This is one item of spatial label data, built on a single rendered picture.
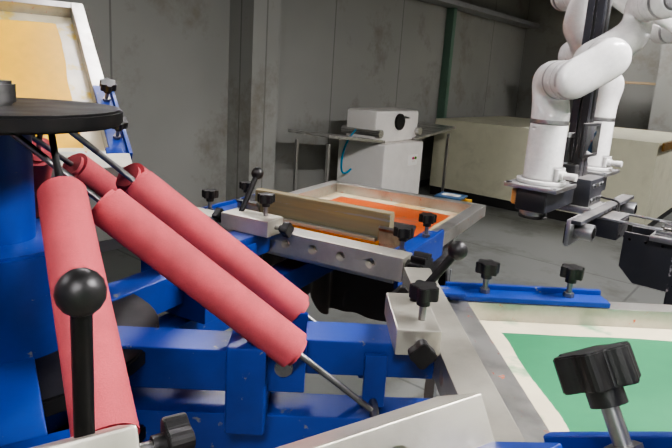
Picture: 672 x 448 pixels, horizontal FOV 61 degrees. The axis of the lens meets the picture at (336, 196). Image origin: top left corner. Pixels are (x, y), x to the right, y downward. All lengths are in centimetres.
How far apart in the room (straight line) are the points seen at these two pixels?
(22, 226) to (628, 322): 102
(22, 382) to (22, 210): 21
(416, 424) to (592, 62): 120
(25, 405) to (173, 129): 405
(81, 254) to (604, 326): 93
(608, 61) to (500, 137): 522
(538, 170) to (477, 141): 528
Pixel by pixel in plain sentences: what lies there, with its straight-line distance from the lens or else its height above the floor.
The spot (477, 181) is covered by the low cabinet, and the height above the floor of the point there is 26.
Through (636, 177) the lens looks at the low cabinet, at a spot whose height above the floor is 58.
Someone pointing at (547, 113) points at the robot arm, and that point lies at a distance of 154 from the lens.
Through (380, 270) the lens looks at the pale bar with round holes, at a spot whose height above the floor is 101.
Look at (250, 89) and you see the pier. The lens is 477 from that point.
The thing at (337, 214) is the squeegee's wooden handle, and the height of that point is 103.
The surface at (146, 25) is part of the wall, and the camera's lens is 453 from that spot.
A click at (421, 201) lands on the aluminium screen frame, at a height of 97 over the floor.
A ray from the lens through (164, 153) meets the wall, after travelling 466.
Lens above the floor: 138
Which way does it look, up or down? 12 degrees down
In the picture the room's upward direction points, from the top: 4 degrees clockwise
